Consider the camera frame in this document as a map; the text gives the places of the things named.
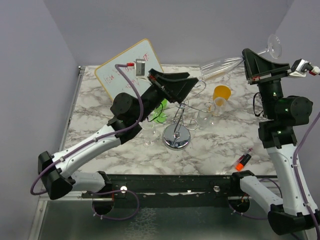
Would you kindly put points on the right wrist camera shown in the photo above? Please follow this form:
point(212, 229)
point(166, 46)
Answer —
point(301, 67)

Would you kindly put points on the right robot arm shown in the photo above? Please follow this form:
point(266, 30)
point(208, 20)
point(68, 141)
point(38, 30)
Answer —
point(296, 210)

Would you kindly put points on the orange black marker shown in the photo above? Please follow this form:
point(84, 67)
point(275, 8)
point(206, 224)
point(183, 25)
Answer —
point(243, 162)

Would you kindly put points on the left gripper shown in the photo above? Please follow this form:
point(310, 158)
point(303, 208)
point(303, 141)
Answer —
point(177, 86)

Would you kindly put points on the orange plastic cup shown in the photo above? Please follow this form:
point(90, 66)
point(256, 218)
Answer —
point(221, 91)

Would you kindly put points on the clear wine glass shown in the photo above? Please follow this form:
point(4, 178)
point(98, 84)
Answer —
point(148, 133)
point(220, 66)

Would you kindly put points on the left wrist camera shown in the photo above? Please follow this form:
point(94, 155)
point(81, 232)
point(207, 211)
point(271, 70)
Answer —
point(139, 66)

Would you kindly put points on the green plastic goblet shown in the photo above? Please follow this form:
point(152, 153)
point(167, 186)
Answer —
point(158, 114)

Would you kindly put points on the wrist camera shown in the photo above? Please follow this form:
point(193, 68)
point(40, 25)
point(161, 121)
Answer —
point(301, 67)
point(139, 66)

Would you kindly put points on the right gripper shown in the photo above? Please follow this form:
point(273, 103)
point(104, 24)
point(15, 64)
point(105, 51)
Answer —
point(256, 67)

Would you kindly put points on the small whiteboard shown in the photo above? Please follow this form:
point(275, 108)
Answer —
point(114, 83)

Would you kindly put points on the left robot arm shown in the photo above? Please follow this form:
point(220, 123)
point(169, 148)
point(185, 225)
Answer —
point(58, 171)

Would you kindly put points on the red pen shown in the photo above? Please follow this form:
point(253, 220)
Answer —
point(239, 159)

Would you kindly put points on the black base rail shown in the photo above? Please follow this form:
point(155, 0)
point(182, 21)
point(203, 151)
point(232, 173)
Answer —
point(169, 191)

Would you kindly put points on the chrome wine glass rack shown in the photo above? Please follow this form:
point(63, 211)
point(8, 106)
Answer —
point(177, 135)

